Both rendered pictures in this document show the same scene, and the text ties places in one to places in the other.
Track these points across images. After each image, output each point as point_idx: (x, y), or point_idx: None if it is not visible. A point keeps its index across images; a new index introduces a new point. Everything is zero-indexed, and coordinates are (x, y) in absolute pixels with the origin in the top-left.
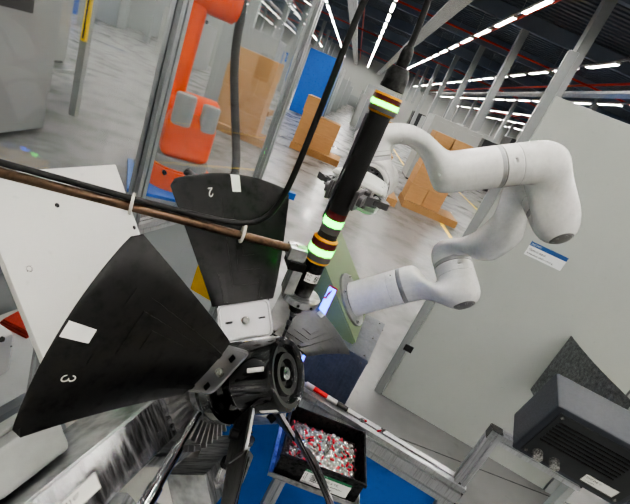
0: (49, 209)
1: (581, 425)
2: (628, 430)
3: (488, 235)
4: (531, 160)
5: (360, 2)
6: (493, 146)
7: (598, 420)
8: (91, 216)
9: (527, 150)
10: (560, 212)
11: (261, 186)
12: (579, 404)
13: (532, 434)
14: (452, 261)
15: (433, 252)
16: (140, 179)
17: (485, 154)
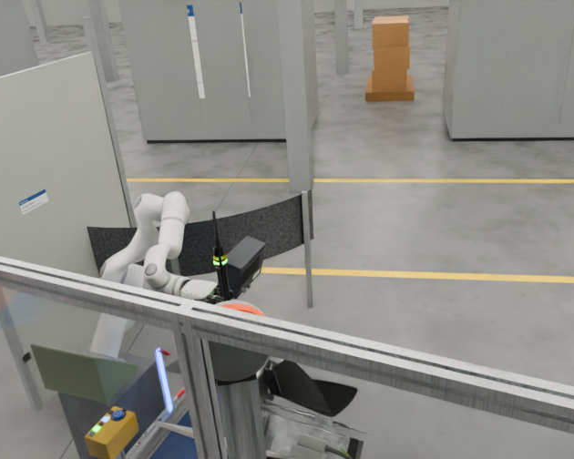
0: None
1: (247, 265)
2: (250, 249)
3: (149, 245)
4: (183, 210)
5: (219, 245)
6: (169, 219)
7: (246, 258)
8: None
9: (179, 209)
10: (186, 211)
11: None
12: (239, 260)
13: (239, 287)
14: (128, 272)
15: (110, 280)
16: None
17: (176, 227)
